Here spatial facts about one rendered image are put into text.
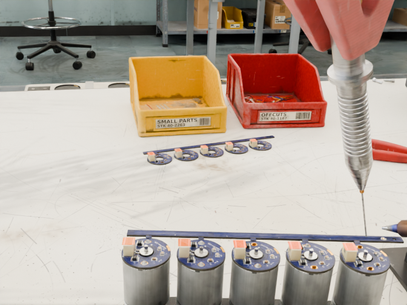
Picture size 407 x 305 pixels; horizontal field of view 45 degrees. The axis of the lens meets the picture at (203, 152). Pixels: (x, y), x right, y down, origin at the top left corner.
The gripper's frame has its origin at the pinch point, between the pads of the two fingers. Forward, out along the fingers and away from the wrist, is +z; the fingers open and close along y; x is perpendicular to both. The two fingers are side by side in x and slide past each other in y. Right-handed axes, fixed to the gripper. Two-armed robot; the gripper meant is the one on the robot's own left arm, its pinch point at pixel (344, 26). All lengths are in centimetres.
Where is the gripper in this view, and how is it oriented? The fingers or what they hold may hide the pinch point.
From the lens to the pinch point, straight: 18.2
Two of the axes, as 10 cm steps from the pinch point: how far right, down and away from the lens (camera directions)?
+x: -8.1, 4.9, -3.3
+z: 2.4, 7.8, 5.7
